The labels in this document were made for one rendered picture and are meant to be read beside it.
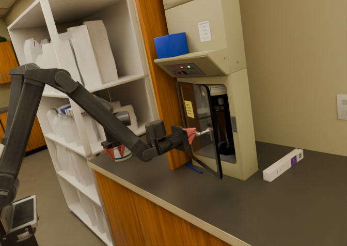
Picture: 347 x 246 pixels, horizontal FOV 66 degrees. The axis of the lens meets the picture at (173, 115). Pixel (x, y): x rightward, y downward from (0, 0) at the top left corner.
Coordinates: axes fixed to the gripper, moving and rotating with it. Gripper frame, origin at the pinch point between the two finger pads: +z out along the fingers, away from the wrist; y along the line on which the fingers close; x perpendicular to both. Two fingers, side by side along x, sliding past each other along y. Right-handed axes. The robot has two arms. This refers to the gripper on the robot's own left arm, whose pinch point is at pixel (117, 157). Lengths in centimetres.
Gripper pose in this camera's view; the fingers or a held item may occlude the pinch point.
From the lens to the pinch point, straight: 130.9
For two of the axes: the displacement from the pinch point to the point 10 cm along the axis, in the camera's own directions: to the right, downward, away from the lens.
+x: -6.5, -0.8, 7.5
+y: 7.4, -3.1, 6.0
